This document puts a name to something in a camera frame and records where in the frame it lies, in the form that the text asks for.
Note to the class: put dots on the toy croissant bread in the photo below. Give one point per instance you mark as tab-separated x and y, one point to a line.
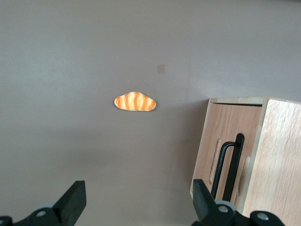
135	101

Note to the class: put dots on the light wooden drawer cabinet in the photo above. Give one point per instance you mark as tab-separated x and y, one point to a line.
277	153

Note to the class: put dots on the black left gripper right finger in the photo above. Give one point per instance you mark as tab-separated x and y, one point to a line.
207	207

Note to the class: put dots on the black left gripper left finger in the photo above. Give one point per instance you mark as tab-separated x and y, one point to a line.
68	207

